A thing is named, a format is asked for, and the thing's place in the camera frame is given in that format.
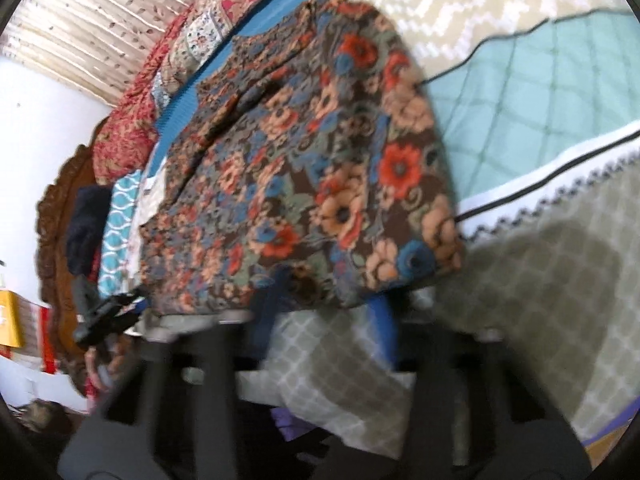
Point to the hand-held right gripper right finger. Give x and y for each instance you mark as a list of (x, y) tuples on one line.
[(382, 330)]

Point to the dark navy cloth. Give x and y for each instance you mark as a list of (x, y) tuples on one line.
[(87, 230)]

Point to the teal patterned cloth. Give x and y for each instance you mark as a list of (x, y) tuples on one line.
[(117, 230)]

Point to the purple mat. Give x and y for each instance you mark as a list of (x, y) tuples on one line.
[(290, 422)]

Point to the beige leaf-print curtain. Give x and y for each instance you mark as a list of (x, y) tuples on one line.
[(100, 20)]

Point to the yellow box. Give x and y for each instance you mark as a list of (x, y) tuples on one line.
[(10, 317)]

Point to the white cloth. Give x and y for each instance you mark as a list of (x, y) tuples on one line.
[(150, 200)]

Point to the carved wooden headboard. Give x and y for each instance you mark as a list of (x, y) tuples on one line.
[(55, 240)]

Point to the patchwork floral pillow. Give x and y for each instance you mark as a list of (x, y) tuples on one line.
[(210, 25)]

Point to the brown floral dress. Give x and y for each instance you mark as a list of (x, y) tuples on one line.
[(300, 160)]

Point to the bed with chevron teal cover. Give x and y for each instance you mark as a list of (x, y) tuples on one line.
[(525, 85)]

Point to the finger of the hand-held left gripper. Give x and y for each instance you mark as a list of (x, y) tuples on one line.
[(102, 317)]

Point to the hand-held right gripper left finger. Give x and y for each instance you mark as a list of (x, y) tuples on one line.
[(260, 330)]

